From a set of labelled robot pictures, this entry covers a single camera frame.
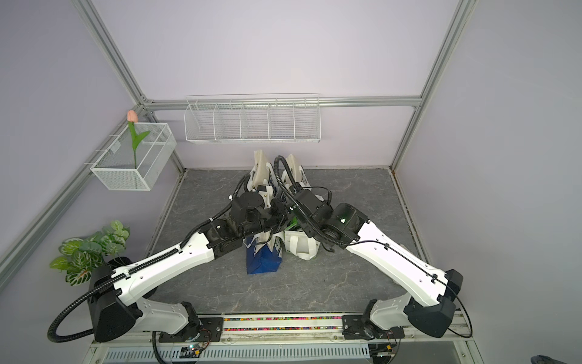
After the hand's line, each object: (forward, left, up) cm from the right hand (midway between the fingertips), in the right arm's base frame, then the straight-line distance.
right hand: (315, 208), depth 70 cm
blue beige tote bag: (-6, +18, -18) cm, 26 cm away
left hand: (-1, +3, +2) cm, 4 cm away
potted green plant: (-13, +65, -5) cm, 66 cm away
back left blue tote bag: (+21, +20, -5) cm, 29 cm away
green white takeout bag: (-8, +5, -7) cm, 12 cm away
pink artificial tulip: (+28, +66, +5) cm, 72 cm away
